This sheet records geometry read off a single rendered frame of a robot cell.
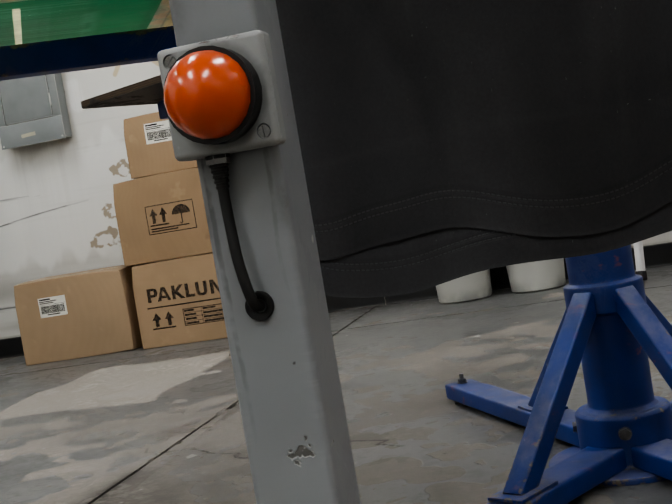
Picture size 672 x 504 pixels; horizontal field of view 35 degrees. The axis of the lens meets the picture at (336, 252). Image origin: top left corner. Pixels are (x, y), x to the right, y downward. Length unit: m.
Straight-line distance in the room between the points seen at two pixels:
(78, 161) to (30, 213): 0.42
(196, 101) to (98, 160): 5.55
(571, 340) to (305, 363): 1.52
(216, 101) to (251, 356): 0.12
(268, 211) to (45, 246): 5.71
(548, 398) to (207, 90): 1.53
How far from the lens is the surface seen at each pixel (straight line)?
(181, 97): 0.45
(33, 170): 6.18
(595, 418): 2.09
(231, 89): 0.45
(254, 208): 0.48
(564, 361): 1.96
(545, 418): 1.91
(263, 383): 0.49
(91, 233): 6.04
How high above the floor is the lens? 0.60
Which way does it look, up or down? 3 degrees down
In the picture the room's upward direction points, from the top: 10 degrees counter-clockwise
